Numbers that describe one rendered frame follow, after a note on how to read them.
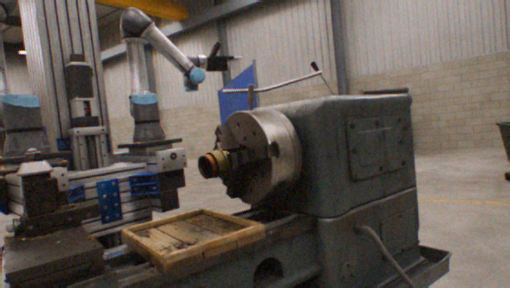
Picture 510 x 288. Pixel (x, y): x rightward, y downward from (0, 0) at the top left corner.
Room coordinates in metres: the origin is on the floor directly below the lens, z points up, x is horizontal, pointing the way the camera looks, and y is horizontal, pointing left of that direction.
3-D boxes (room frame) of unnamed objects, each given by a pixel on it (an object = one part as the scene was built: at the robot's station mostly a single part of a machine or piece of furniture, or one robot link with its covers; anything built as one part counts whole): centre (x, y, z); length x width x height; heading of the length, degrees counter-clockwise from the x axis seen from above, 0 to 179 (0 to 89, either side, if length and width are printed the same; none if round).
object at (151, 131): (1.63, 0.50, 1.21); 0.15 x 0.15 x 0.10
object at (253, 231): (1.00, 0.22, 0.89); 0.36 x 0.30 x 0.04; 37
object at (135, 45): (1.75, 0.56, 1.54); 0.15 x 0.12 x 0.55; 24
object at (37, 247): (0.80, 0.52, 0.95); 0.43 x 0.17 x 0.05; 37
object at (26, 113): (1.28, 0.86, 1.33); 0.13 x 0.12 x 0.14; 67
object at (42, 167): (0.85, 0.56, 1.13); 0.08 x 0.08 x 0.03
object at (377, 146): (1.42, -0.30, 1.06); 0.59 x 0.48 x 0.39; 127
